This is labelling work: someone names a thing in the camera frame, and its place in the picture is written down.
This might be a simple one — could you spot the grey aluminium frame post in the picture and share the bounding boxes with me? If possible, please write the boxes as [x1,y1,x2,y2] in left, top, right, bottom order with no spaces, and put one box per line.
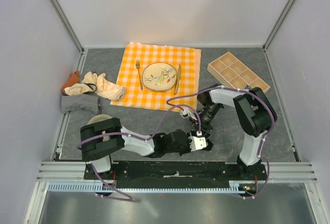
[262,0,310,52]

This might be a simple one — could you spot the gold fork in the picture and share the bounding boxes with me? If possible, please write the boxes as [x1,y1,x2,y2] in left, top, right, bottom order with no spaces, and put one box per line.
[135,59,143,90]

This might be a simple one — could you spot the beige ceramic bowl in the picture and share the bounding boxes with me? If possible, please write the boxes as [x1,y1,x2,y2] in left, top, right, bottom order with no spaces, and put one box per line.
[87,114,113,142]

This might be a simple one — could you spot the cream cloth garment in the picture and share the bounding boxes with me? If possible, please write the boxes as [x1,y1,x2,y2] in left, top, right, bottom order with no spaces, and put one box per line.
[64,72,127,102]

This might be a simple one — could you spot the orange checkered tablecloth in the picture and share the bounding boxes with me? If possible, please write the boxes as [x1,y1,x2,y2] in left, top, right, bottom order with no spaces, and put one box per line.
[111,42,201,110]

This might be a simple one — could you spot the left aluminium frame post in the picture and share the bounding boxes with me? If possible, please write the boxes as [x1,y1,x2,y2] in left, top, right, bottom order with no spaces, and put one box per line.
[49,0,85,54]

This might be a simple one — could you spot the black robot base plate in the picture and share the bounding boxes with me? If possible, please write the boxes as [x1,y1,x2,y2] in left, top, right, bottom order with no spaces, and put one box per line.
[100,161,267,189]

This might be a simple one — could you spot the orange cloth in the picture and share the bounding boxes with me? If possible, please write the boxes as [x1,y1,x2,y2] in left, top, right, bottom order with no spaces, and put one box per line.
[61,71,79,95]

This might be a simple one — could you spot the bird pattern ceramic plate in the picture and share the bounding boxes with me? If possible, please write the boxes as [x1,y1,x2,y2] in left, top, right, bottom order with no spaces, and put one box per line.
[142,62,177,91]

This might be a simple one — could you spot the grey striped garment pile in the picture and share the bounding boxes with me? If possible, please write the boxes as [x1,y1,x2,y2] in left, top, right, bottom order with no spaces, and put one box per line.
[60,94,100,115]

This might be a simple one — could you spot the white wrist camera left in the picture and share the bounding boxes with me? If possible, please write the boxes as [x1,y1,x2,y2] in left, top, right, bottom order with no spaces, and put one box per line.
[188,131,207,152]

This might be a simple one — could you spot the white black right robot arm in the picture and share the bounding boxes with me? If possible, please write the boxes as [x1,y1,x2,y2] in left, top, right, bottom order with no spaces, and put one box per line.
[197,85,277,180]

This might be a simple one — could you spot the gold table knife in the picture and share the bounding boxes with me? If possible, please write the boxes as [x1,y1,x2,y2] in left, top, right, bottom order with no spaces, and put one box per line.
[173,64,182,95]

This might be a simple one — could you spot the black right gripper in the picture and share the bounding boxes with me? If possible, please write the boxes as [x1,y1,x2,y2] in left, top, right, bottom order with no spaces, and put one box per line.
[189,102,222,140]

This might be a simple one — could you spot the wooden compartment tray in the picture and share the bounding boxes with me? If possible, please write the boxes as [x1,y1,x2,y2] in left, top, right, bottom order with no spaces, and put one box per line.
[207,52,270,93]

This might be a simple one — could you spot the white cable duct strip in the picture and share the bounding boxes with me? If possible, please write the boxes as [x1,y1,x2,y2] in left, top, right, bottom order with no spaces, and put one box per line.
[47,182,251,194]

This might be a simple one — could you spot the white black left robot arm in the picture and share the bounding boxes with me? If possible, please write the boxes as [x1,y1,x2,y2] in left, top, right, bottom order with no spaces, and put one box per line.
[78,118,213,179]

